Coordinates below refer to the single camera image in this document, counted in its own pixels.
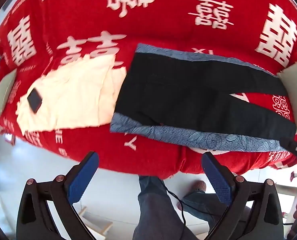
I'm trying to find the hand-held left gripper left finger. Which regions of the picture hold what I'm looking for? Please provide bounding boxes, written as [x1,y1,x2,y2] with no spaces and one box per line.
[16,151,100,240]

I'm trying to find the black cable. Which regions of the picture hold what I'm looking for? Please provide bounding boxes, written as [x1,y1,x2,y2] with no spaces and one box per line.
[161,177,219,230]

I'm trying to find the grey-white pillow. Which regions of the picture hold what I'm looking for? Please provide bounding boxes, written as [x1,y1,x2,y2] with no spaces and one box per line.
[0,69,17,115]

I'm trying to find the black pants with blue trim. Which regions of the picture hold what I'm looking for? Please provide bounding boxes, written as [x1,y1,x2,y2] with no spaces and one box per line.
[110,43,297,153]

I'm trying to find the pink slipper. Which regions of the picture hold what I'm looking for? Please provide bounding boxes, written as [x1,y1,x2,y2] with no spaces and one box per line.
[190,180,207,193]

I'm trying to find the cream cloth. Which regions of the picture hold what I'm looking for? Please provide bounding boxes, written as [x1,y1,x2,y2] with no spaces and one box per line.
[15,54,127,133]

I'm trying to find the wooden frame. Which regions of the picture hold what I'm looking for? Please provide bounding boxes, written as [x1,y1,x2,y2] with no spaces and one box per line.
[77,205,113,236]

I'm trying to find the person's left leg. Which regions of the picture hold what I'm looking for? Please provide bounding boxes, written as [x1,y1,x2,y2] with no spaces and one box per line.
[133,175,189,240]

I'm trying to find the red printed blanket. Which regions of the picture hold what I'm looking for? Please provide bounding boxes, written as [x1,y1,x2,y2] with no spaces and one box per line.
[0,0,297,180]

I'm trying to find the white furniture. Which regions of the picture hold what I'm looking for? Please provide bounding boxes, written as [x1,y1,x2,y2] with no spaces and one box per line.
[276,170,297,196]

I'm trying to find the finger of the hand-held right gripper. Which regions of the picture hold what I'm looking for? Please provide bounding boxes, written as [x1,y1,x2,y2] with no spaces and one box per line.
[280,136,297,165]

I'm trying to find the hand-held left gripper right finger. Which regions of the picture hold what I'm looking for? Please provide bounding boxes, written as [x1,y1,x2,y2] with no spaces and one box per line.
[202,152,285,240]

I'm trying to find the person's leg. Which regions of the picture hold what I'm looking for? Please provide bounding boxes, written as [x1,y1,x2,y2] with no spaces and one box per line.
[181,190,229,229]
[133,175,189,240]

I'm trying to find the person's right leg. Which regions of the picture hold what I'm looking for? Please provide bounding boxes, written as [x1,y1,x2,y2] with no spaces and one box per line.
[181,190,229,229]

